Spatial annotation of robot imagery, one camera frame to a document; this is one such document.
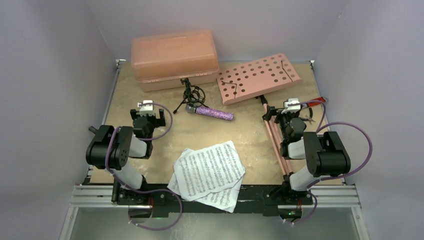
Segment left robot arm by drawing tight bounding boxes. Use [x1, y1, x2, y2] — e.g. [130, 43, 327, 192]
[85, 109, 166, 205]

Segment red handled pliers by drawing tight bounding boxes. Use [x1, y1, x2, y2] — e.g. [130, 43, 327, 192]
[299, 96, 329, 124]

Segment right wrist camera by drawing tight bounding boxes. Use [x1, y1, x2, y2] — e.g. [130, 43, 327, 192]
[282, 98, 302, 114]

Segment purple glitter microphone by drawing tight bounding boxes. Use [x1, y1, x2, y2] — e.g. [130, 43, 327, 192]
[185, 105, 234, 121]

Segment pink plastic storage box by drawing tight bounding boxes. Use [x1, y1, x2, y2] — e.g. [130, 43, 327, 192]
[130, 30, 220, 92]

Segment black microphone tripod stand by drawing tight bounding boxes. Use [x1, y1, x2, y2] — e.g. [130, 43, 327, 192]
[173, 78, 208, 114]

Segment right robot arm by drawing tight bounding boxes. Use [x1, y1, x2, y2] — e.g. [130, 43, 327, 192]
[262, 105, 351, 204]

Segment pink music stand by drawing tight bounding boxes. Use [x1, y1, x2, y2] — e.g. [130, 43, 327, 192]
[210, 53, 303, 183]

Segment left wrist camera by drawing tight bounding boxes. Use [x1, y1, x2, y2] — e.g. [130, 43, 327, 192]
[137, 100, 156, 116]

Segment aluminium table frame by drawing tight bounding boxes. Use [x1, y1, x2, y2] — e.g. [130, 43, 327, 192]
[61, 54, 368, 240]

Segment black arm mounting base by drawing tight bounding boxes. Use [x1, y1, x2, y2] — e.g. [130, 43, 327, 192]
[111, 182, 314, 219]

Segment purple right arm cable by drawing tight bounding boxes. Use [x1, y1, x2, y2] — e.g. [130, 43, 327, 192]
[281, 99, 374, 226]

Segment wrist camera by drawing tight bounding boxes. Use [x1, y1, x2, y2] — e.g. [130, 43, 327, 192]
[137, 100, 156, 116]
[282, 98, 302, 114]

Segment sheet music page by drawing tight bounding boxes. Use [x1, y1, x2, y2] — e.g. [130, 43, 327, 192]
[167, 148, 244, 213]
[171, 140, 246, 201]

